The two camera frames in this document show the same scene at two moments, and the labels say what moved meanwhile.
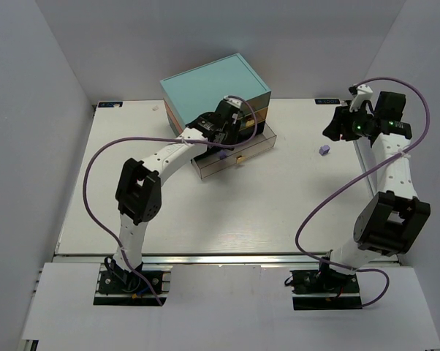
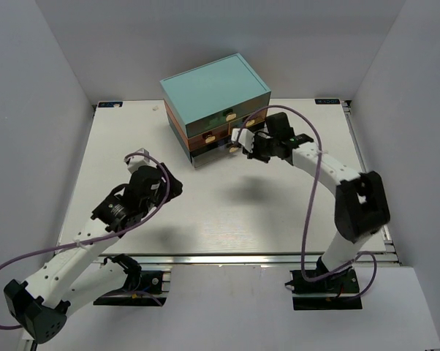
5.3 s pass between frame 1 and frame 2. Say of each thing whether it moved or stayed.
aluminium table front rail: stayed
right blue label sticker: stayed
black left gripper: moved
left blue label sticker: stayed
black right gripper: moved
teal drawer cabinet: stayed
